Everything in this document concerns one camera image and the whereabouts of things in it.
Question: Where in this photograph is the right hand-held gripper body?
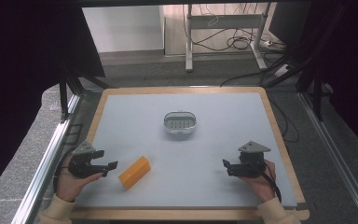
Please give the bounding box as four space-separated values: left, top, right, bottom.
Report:
238 140 272 179

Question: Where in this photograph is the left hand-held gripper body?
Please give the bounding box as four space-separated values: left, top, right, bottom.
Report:
67 140 106 179

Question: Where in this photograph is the person's left hand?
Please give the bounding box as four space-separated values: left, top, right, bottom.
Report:
55 155 104 203

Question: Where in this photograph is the person's right hand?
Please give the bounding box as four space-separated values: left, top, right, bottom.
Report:
240 159 278 204

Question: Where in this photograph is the orange soap bar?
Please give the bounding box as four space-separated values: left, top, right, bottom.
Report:
117 155 152 191

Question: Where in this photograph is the light grey table mat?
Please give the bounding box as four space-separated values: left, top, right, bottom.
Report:
74 91 298 209

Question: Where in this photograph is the grey oval soap dish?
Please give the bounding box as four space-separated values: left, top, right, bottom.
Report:
162 110 198 135

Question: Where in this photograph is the black metal stand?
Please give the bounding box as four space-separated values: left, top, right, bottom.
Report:
57 61 110 124
262 46 328 123

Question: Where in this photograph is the white power strip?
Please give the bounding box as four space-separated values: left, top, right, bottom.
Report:
273 63 294 78

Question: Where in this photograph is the black curtain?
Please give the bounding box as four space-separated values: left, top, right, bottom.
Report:
302 0 358 161
0 0 107 203

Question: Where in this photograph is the white cabinet panel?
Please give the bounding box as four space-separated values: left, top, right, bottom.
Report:
81 5 166 54

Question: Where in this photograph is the right hand-held gripper black cable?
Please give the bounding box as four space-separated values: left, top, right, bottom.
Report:
251 161 282 203

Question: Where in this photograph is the aluminium frame rail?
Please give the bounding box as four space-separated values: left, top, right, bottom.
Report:
297 91 358 224
10 92 82 224

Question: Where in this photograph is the thin black cable beside table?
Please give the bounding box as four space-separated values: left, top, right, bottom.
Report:
268 92 300 145

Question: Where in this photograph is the tangle of black floor cables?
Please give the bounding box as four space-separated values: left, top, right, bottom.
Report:
191 3 288 54

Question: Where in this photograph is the white metal desk frame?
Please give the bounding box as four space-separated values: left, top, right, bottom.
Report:
184 2 274 73

